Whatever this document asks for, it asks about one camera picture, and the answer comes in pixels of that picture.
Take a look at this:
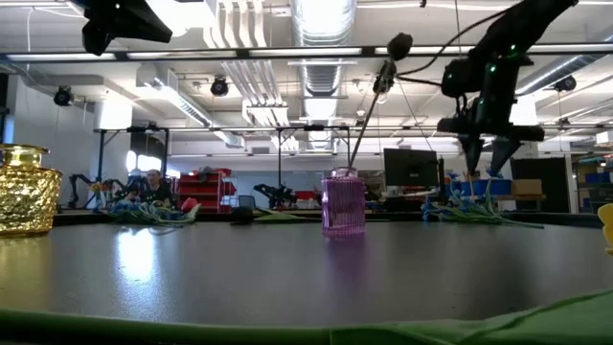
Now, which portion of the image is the red tool cabinet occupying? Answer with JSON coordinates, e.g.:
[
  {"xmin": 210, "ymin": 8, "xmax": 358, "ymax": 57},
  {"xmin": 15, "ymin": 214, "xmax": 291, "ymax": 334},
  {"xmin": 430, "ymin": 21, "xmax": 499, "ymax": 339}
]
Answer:
[{"xmin": 177, "ymin": 168, "xmax": 237, "ymax": 213}]

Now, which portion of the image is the gold textured glass vase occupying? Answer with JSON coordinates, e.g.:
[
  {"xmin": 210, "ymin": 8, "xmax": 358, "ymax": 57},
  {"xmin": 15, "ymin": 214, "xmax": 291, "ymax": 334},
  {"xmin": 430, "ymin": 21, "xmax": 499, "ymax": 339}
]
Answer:
[{"xmin": 0, "ymin": 143, "xmax": 63, "ymax": 239}]

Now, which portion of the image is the person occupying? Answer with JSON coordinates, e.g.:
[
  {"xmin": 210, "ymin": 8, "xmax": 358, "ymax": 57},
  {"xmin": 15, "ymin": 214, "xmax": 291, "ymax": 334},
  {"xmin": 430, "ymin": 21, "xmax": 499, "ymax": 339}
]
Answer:
[{"xmin": 137, "ymin": 168, "xmax": 174, "ymax": 208}]

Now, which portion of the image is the cardboard box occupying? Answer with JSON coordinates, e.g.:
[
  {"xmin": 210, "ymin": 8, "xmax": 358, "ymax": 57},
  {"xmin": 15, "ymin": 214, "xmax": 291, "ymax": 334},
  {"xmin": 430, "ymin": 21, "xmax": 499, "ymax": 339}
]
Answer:
[{"xmin": 511, "ymin": 178, "xmax": 544, "ymax": 196}]

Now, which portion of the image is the purple ribbed glass vase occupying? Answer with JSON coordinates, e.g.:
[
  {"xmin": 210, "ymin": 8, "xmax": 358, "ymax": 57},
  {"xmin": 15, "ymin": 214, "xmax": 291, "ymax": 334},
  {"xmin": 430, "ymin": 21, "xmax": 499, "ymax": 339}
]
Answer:
[{"xmin": 320, "ymin": 166, "xmax": 367, "ymax": 238}]

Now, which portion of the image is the green fabric leaf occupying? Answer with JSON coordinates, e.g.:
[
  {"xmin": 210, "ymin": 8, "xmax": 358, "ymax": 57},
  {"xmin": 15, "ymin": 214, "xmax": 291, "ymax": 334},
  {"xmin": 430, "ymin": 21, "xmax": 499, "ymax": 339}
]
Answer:
[{"xmin": 0, "ymin": 287, "xmax": 613, "ymax": 345}]

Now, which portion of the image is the blue artificial flower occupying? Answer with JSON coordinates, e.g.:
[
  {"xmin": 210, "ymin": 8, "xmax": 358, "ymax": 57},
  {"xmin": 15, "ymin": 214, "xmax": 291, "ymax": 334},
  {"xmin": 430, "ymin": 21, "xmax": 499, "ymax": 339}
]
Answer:
[
  {"xmin": 420, "ymin": 167, "xmax": 545, "ymax": 230},
  {"xmin": 105, "ymin": 197, "xmax": 193, "ymax": 227}
]

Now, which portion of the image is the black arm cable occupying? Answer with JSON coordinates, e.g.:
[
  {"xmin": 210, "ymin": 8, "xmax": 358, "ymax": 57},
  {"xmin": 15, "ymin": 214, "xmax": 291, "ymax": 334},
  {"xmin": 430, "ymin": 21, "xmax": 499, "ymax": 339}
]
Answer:
[{"xmin": 396, "ymin": 8, "xmax": 509, "ymax": 88}]

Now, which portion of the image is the thin dark pole with knob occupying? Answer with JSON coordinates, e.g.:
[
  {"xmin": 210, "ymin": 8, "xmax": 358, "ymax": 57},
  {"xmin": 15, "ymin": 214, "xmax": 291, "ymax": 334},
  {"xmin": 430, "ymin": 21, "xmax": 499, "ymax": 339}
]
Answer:
[{"xmin": 348, "ymin": 32, "xmax": 414, "ymax": 169}]

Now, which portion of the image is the tall black panel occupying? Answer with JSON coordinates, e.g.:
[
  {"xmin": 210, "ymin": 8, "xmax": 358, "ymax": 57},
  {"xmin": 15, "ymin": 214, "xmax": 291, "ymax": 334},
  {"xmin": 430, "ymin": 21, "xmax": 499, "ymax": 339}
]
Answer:
[{"xmin": 509, "ymin": 156, "xmax": 567, "ymax": 215}]

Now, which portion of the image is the black overhead frame beam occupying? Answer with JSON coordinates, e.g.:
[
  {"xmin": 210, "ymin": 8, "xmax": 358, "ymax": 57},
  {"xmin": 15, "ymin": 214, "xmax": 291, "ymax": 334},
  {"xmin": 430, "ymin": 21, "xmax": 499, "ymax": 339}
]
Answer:
[{"xmin": 0, "ymin": 43, "xmax": 613, "ymax": 62}]

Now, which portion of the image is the black computer monitor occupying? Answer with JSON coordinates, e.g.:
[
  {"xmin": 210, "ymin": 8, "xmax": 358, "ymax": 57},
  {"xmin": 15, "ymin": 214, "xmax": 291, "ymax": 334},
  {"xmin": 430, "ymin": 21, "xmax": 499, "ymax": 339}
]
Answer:
[{"xmin": 382, "ymin": 148, "xmax": 440, "ymax": 189}]

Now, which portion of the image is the small black round object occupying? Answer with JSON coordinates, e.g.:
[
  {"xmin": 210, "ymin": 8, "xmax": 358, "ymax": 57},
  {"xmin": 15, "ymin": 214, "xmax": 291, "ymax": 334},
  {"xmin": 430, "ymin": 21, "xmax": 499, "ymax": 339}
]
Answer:
[{"xmin": 229, "ymin": 206, "xmax": 256, "ymax": 226}]

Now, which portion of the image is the yellow artificial tulip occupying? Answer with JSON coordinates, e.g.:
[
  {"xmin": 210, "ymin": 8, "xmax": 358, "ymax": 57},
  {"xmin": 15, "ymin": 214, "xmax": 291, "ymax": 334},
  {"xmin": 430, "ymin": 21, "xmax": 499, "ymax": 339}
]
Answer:
[{"xmin": 597, "ymin": 202, "xmax": 613, "ymax": 256}]

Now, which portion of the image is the green flower stem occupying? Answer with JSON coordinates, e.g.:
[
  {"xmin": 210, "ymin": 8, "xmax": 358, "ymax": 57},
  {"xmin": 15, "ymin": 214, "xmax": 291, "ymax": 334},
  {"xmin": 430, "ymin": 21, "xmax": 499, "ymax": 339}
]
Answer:
[{"xmin": 253, "ymin": 207, "xmax": 323, "ymax": 223}]

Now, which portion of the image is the black ceiling spotlight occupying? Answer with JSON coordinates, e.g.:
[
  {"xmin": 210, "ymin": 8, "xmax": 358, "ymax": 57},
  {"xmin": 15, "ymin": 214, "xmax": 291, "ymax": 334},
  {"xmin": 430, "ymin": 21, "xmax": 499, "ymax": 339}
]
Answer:
[
  {"xmin": 53, "ymin": 85, "xmax": 75, "ymax": 107},
  {"xmin": 210, "ymin": 76, "xmax": 230, "ymax": 98},
  {"xmin": 554, "ymin": 74, "xmax": 578, "ymax": 94}
]

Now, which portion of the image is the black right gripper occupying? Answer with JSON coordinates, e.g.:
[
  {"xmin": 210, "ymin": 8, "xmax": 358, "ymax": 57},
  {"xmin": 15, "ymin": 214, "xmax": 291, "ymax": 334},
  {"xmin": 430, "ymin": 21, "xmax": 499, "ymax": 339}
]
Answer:
[{"xmin": 436, "ymin": 98, "xmax": 546, "ymax": 176}]

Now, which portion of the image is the blue storage bin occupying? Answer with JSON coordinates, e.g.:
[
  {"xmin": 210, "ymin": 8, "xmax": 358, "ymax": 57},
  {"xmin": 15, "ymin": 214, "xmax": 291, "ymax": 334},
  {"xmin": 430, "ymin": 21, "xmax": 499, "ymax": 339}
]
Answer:
[{"xmin": 449, "ymin": 178, "xmax": 512, "ymax": 196}]

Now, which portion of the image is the black background frame stand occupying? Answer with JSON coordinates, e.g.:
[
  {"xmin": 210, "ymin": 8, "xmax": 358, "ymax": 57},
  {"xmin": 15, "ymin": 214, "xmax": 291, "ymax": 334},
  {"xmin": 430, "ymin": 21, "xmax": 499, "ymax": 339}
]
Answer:
[
  {"xmin": 93, "ymin": 124, "xmax": 170, "ymax": 183},
  {"xmin": 275, "ymin": 124, "xmax": 352, "ymax": 189}
]

